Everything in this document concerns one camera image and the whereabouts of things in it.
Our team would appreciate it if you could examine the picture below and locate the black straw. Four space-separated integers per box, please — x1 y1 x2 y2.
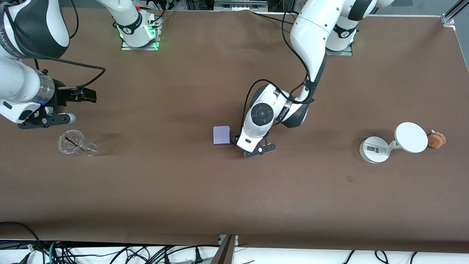
64 137 86 151

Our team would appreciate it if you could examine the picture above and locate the clear plastic cup with lid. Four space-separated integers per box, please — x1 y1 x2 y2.
58 130 99 157

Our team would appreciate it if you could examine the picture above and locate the brown table cover sheet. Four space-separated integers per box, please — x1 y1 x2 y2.
0 8 469 253

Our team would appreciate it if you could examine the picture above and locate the grey equipment box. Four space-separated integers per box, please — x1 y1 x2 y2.
214 0 269 11

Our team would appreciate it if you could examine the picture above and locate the white round desk lamp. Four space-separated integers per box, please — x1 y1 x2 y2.
359 122 429 164

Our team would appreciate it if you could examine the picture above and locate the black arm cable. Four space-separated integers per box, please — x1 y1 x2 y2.
240 11 323 143
33 55 107 89

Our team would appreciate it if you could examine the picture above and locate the aluminium frame profile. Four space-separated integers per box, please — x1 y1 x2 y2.
442 0 469 27
211 235 239 264

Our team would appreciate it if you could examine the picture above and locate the brown lion plush keychain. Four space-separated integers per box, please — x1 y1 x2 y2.
427 130 446 149

